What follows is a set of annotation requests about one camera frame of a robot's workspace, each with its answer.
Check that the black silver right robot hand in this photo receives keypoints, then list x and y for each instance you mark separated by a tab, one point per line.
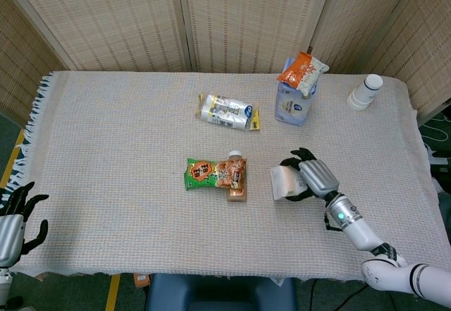
317	177

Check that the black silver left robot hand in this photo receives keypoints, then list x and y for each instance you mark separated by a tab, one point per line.
10	230

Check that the pink tissue pack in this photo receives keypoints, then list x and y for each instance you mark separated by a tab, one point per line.
285	182

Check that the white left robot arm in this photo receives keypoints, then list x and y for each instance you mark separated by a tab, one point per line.
4	284

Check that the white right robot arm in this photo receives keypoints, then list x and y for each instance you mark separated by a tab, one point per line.
366	235

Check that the pale blue tissue pack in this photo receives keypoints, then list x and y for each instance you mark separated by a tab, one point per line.
292	108

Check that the small orange cardboard box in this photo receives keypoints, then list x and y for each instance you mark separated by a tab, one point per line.
141	280

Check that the brown drink bottle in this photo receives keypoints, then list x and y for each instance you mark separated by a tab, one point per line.
236	196

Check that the orange white snack bag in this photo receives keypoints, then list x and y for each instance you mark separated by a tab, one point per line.
303	71

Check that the silver yellow snack bag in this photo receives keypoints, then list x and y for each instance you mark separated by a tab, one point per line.
227	111

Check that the green orange snack bag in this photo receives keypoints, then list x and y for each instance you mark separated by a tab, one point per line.
204	175

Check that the beige woven tablecloth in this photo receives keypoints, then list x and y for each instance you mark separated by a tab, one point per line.
141	201

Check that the blue padded chair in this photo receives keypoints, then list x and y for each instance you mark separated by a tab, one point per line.
218	293

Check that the rattan folding screen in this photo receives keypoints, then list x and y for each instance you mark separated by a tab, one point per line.
123	18

